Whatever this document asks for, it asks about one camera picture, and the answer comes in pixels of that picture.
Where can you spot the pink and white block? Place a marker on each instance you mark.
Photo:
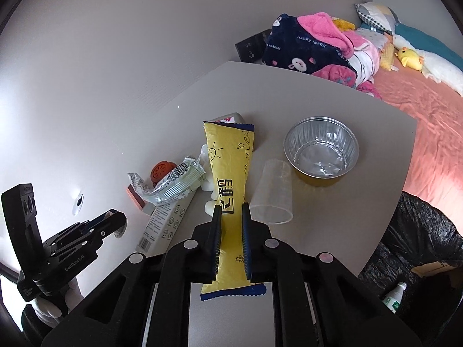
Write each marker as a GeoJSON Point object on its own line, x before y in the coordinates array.
{"type": "Point", "coordinates": [135, 198]}

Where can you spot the bed with pink sheet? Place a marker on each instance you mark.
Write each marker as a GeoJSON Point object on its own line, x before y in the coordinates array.
{"type": "Point", "coordinates": [427, 115]}

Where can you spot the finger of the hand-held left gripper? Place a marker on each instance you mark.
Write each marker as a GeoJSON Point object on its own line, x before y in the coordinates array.
{"type": "Point", "coordinates": [99, 220]}
{"type": "Point", "coordinates": [115, 224]}

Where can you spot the white cardboard carton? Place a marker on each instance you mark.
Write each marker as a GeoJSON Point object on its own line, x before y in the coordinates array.
{"type": "Point", "coordinates": [162, 224]}

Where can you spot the navy and pink fleece blanket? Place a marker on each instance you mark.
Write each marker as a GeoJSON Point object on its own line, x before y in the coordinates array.
{"type": "Point", "coordinates": [289, 43]}

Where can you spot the white cotton wad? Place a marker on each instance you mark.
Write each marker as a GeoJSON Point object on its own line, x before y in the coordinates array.
{"type": "Point", "coordinates": [209, 184]}
{"type": "Point", "coordinates": [209, 209]}
{"type": "Point", "coordinates": [204, 153]}

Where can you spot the yellow snack packet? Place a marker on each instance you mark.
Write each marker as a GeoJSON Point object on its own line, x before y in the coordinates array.
{"type": "Point", "coordinates": [229, 159]}

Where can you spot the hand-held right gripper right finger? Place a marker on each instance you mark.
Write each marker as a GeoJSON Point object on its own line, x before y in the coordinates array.
{"type": "Point", "coordinates": [246, 242]}

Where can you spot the teal pillow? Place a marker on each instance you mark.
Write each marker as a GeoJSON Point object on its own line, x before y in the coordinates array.
{"type": "Point", "coordinates": [427, 41]}

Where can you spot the clear plastic cup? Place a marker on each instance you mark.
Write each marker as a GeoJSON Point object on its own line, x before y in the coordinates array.
{"type": "Point", "coordinates": [271, 188]}

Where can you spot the silver wrapper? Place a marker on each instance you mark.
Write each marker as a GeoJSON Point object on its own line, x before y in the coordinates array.
{"type": "Point", "coordinates": [173, 184]}

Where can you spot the white goose plush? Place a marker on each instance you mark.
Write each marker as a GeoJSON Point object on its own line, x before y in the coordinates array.
{"type": "Point", "coordinates": [441, 67]}

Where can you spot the round wall port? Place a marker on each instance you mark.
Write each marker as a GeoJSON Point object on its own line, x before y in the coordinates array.
{"type": "Point", "coordinates": [79, 203]}

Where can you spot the light blue printed pillow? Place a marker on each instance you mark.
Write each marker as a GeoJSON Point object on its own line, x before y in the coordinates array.
{"type": "Point", "coordinates": [372, 38]}

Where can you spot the pink printed blanket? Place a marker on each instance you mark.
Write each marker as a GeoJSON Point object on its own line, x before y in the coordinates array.
{"type": "Point", "coordinates": [336, 76]}

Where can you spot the patchwork checked pillow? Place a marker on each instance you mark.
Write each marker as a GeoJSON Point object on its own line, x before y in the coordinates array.
{"type": "Point", "coordinates": [376, 16]}

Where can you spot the black trash bag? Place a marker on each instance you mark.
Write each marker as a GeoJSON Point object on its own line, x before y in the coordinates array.
{"type": "Point", "coordinates": [416, 224]}

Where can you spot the white and pink striped blanket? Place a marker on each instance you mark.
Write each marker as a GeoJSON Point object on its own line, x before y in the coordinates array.
{"type": "Point", "coordinates": [363, 58]}

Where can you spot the dark wall socket panel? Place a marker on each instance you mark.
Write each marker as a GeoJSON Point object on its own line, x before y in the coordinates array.
{"type": "Point", "coordinates": [249, 48]}

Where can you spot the white plastic bottle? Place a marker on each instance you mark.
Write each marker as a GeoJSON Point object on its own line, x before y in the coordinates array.
{"type": "Point", "coordinates": [392, 300]}

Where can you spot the person's left hand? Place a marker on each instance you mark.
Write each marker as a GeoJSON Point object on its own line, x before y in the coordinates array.
{"type": "Point", "coordinates": [49, 311]}

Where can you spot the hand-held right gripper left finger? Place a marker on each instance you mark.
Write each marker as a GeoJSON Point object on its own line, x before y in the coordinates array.
{"type": "Point", "coordinates": [217, 238]}

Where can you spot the yellow duck plush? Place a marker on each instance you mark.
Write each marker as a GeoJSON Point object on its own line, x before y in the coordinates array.
{"type": "Point", "coordinates": [408, 58]}

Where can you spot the foil bowl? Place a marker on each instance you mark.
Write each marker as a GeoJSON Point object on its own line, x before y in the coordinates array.
{"type": "Point", "coordinates": [318, 151]}

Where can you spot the orange round cap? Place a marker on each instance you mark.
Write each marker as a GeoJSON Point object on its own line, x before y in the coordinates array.
{"type": "Point", "coordinates": [161, 170]}

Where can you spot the grey bedside table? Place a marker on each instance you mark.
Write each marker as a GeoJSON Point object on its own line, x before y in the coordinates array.
{"type": "Point", "coordinates": [325, 97]}

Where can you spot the yellow dotted plush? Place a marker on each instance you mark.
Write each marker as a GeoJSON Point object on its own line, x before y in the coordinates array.
{"type": "Point", "coordinates": [386, 56]}

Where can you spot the yellow cloth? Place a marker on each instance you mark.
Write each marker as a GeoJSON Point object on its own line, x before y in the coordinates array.
{"type": "Point", "coordinates": [343, 24]}

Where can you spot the brown cardboard piece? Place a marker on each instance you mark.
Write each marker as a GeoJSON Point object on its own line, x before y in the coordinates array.
{"type": "Point", "coordinates": [434, 269]}

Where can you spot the grey box with red print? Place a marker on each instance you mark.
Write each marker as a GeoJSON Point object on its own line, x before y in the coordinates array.
{"type": "Point", "coordinates": [233, 117]}

